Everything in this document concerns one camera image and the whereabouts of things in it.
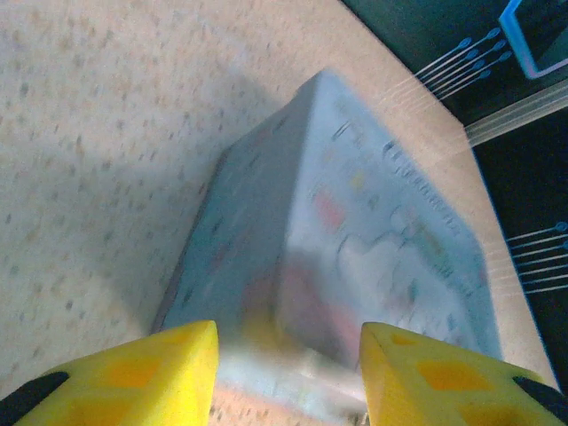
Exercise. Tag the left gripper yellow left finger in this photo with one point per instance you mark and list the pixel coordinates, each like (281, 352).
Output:
(133, 377)

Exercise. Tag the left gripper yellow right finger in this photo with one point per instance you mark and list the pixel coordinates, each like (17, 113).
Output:
(444, 381)

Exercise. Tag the aluminium frame post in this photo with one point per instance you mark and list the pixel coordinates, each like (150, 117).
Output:
(523, 113)

